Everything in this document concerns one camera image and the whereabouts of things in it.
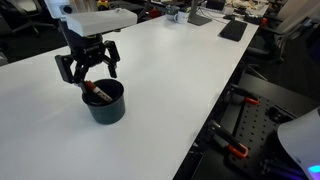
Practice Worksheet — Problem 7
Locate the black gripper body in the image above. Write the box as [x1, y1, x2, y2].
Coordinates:
[59, 19, 108, 68]

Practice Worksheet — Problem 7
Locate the orange marker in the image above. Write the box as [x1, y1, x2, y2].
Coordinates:
[83, 80, 114, 102]

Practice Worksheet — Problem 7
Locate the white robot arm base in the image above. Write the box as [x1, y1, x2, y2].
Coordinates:
[277, 106, 320, 180]

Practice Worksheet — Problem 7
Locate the dark blue cup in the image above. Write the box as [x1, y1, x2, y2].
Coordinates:
[81, 78, 127, 126]

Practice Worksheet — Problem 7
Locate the yellow red stop button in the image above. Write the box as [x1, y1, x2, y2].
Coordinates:
[96, 0, 111, 11]

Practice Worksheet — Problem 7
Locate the small red object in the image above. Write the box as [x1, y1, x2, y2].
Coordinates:
[147, 8, 163, 20]

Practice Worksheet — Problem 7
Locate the grey office chair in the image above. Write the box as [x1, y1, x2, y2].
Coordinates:
[0, 0, 56, 37]

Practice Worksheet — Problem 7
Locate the dark grey mug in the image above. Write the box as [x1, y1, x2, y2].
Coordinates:
[165, 4, 181, 22]

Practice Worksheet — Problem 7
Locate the white mug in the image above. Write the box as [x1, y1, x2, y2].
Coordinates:
[173, 10, 191, 25]

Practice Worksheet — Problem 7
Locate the grey monitor stand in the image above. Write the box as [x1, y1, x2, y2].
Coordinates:
[187, 0, 213, 27]

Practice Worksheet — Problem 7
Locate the black rectangular device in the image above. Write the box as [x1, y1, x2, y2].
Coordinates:
[205, 0, 227, 11]

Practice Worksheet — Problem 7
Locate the black flat pad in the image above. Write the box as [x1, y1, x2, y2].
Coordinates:
[218, 19, 249, 43]

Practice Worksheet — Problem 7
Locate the small black box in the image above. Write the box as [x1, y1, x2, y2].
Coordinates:
[243, 13, 265, 26]

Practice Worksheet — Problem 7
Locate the black perforated mounting table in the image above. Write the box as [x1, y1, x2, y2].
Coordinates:
[173, 72, 320, 180]

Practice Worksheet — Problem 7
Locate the black office chair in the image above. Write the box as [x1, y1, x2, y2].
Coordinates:
[245, 0, 320, 65]

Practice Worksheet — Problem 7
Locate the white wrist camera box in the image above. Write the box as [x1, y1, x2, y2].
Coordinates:
[65, 8, 138, 37]

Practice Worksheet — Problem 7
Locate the black clamp orange handle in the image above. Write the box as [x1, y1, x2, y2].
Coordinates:
[205, 119, 250, 160]
[223, 84, 260, 107]

